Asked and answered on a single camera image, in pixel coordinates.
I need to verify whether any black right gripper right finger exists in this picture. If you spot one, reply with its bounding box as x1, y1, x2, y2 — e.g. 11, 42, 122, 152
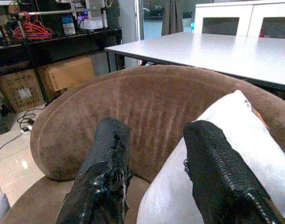
182, 119, 283, 224

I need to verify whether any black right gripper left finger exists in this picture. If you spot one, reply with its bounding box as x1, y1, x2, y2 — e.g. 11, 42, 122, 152
56, 117, 133, 224

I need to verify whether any light grey pillow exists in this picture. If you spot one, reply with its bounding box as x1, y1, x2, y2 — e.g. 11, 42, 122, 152
136, 90, 285, 224

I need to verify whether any brown round sofa chair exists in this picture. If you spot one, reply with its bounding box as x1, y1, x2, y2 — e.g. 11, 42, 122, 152
1, 64, 285, 224

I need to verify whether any white power strip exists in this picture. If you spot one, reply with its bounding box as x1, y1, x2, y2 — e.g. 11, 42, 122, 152
20, 126, 35, 135

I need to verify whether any cardboard box marked C/NO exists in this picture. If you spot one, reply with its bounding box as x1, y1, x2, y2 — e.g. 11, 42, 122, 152
38, 56, 95, 98

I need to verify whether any large brown cardboard box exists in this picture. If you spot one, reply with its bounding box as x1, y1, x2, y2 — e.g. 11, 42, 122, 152
0, 69, 46, 112

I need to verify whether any white long table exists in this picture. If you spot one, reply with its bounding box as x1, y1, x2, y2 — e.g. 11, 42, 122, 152
104, 31, 285, 94

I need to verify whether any black metal rack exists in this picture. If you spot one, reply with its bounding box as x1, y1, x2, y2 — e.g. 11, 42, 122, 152
0, 0, 123, 131

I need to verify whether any white flat box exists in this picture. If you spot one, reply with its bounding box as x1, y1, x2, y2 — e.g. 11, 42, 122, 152
76, 20, 108, 30

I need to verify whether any blue and white box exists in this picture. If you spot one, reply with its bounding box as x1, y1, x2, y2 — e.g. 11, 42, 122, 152
62, 15, 76, 35

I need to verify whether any red clothes hangers bunch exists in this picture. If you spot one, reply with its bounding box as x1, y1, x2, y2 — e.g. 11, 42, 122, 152
14, 11, 53, 40

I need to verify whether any dark grey curtain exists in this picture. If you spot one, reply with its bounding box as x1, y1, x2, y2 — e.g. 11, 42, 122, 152
161, 0, 184, 36

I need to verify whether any white cabinet with glass doors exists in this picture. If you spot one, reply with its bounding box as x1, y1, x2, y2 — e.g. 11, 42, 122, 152
194, 0, 285, 38

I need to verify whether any black floor cable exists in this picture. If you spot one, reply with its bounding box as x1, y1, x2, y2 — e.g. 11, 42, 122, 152
16, 109, 42, 128

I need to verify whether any silver metal rail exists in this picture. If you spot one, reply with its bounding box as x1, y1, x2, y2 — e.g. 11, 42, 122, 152
16, 8, 103, 17

